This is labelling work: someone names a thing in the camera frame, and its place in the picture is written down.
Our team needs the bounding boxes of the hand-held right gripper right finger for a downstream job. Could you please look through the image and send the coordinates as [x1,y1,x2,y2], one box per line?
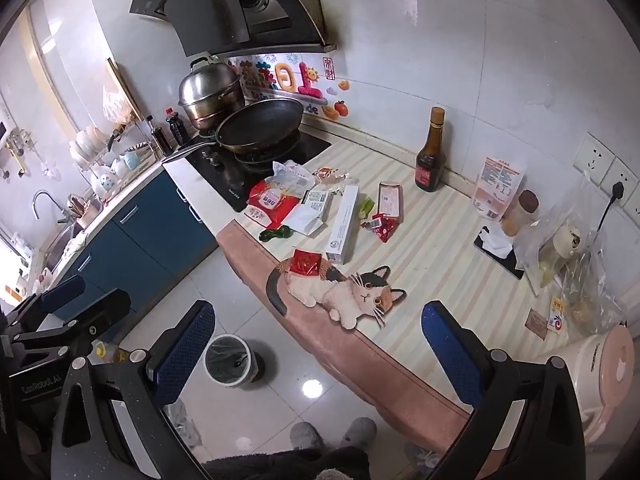
[420,301,587,480]

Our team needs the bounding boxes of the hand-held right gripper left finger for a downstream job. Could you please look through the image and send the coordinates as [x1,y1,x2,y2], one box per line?
[50,300,217,480]

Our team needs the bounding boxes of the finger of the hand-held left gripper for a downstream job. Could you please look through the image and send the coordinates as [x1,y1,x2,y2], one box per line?
[10,288,132,361]
[5,275,87,333]

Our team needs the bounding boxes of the white trash bin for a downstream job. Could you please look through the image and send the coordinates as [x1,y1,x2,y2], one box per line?
[203,334,266,390]

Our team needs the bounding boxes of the red carton box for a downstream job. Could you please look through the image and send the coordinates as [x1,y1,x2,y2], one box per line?
[377,182,403,218]

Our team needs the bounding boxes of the long white carton box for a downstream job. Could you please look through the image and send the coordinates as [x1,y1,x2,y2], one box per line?
[326,185,360,264]

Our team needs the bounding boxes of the yellow bottle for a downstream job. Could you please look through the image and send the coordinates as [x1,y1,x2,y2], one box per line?
[91,340,130,365]

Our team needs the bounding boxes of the steel sink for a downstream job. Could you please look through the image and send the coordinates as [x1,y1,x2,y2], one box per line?
[42,220,86,271]

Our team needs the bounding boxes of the white floor plastic bag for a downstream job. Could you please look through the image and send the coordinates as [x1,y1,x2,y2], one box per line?
[167,402,201,448]

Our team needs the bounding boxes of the blue kitchen cabinet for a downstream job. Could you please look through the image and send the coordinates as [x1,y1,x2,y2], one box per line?
[50,170,219,321]

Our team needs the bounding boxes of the utensil holder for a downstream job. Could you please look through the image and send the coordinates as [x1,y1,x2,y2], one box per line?
[67,195,103,226]

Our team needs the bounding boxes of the small brown card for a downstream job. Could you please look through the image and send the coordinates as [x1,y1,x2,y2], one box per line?
[525,310,548,338]

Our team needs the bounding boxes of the steel faucet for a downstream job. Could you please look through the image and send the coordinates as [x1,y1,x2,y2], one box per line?
[32,190,68,223]

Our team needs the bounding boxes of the orange and white sachet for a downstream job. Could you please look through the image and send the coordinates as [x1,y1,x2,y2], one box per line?
[547,297,568,333]

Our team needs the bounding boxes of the grey slipper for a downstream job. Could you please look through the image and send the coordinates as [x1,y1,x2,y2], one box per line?
[290,422,326,451]
[345,417,378,446]

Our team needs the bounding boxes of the white tissue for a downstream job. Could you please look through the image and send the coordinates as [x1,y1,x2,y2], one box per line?
[485,225,516,258]

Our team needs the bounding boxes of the cat-shaped mat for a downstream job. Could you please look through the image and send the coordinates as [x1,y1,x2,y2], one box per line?
[266,258,407,331]

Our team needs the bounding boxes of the red crumpled wrapper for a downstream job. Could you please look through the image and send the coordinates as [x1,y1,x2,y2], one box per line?
[361,214,399,243]

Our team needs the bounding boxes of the metal dish rack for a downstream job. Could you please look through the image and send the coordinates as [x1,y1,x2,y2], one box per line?
[70,120,166,197]

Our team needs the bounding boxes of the clear plastic bag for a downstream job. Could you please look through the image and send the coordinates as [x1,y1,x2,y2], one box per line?
[515,180,623,336]

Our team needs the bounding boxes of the stack of white bowls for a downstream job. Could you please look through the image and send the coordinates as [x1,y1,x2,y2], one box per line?
[70,125,108,166]

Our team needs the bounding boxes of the red square packet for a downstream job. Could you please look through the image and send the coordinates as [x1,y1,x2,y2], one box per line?
[291,248,322,277]

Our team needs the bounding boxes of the pink and white kettle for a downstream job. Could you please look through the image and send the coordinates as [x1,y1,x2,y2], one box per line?
[530,324,636,461]

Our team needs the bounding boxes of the person's dark clothing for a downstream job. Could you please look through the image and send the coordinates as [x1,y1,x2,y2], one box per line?
[200,445,371,480]

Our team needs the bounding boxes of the jar with brown lid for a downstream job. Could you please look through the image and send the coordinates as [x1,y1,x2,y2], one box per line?
[501,189,540,237]

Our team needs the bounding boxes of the red and white bag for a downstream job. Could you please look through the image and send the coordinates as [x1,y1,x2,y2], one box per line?
[245,180,301,228]

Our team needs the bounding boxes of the black cooktop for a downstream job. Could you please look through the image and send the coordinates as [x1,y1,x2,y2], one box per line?
[185,130,333,213]

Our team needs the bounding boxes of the small soy sauce bottle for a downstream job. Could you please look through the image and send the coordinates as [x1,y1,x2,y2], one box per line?
[166,108,190,146]
[146,116,173,157]

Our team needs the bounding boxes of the white labelled package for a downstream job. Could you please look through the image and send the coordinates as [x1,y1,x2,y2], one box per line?
[287,190,331,237]

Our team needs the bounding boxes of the dark sauce bottle red label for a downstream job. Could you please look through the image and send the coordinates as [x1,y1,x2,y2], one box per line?
[415,106,447,193]

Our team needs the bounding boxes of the crumpled white plastic bag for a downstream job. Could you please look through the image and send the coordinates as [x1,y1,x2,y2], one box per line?
[272,160,313,196]

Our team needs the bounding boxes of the wooden cutting board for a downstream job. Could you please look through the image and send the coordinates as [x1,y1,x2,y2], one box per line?
[105,57,146,123]

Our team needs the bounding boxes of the orange snack wrapper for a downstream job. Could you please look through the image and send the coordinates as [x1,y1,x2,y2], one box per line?
[312,166,351,183]

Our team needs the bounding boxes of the black power plug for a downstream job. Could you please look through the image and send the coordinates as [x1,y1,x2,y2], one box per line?
[597,181,626,241]

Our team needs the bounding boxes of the black frying pan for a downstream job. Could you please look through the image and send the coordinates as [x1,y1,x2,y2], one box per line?
[161,97,306,163]

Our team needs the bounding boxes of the steel steamer pot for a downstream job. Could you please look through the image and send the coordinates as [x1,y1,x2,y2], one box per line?
[178,56,247,131]

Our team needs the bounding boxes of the black range hood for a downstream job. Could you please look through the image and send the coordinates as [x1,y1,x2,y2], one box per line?
[129,0,337,58]

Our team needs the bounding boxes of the white wall socket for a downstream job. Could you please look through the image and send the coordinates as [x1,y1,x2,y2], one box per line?
[600,157,640,211]
[572,132,617,176]

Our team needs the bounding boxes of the colourful wall sticker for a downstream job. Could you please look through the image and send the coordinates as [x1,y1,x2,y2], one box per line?
[229,52,351,121]

